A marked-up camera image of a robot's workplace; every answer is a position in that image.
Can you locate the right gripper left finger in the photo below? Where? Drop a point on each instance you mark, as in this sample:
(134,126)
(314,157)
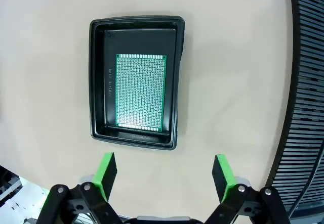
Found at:
(106,176)

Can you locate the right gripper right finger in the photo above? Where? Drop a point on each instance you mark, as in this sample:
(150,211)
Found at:
(225,178)

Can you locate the green perforated circuit board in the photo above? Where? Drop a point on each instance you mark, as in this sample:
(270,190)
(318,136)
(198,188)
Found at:
(140,92)

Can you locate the black plastic ESD tray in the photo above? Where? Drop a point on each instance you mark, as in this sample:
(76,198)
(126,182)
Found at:
(97,82)

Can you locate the white robot mounting platform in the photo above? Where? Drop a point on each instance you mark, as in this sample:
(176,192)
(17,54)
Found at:
(22,198)

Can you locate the black slotted board rack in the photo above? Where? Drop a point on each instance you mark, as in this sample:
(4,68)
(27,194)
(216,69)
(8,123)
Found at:
(303,107)

